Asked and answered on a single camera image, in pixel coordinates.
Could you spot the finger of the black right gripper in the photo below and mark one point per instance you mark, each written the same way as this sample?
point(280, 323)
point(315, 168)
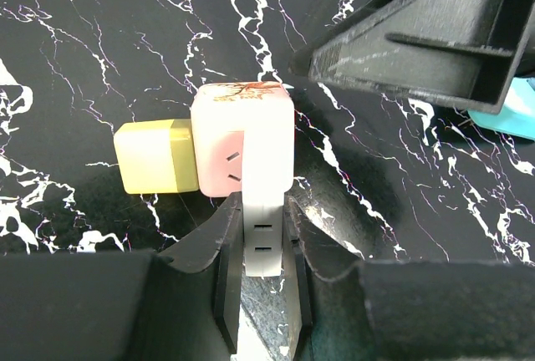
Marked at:
point(454, 53)

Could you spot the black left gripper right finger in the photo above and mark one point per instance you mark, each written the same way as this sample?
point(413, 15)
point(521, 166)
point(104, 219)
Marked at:
point(341, 307)

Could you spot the yellow plug adapter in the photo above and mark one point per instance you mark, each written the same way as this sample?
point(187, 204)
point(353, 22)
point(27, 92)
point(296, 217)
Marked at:
point(156, 157)

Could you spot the teal triangular power strip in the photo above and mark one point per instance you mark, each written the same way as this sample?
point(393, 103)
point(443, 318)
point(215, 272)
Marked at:
point(517, 114)

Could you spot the white cube socket adapter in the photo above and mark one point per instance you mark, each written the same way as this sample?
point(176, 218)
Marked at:
point(263, 235)

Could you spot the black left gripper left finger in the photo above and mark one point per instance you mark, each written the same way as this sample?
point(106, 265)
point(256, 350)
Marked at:
point(179, 304)

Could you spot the white pink socket adapter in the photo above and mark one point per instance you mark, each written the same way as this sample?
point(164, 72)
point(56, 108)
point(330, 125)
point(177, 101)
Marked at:
point(243, 130)

